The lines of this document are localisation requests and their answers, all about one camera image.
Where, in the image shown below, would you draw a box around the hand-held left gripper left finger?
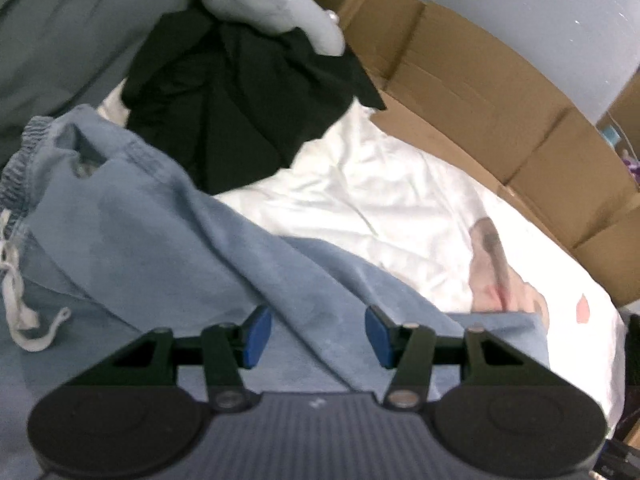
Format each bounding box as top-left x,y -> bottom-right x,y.
67,305 -> 274,413

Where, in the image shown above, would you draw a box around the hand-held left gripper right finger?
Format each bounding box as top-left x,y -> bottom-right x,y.
365,305 -> 568,413

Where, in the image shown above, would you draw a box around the blue denim pants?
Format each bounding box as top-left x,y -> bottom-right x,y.
0,105 -> 552,480

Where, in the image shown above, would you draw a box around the bear print bedsheet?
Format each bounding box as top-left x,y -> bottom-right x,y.
97,82 -> 628,426

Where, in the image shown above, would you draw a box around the black crumpled garment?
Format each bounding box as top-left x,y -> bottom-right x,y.
121,10 -> 387,196

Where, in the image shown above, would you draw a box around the flat cardboard sheet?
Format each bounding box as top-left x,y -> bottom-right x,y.
295,0 -> 640,308

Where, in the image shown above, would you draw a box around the light grey garment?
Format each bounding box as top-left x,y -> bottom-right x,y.
187,0 -> 346,58

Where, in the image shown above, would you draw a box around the tall cardboard box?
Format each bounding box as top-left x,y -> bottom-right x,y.
596,67 -> 640,133

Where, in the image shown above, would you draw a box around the dark green cloth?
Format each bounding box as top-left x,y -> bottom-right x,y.
0,0 -> 201,161

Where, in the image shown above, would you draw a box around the grey upright panel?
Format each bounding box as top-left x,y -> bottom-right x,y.
400,0 -> 640,126

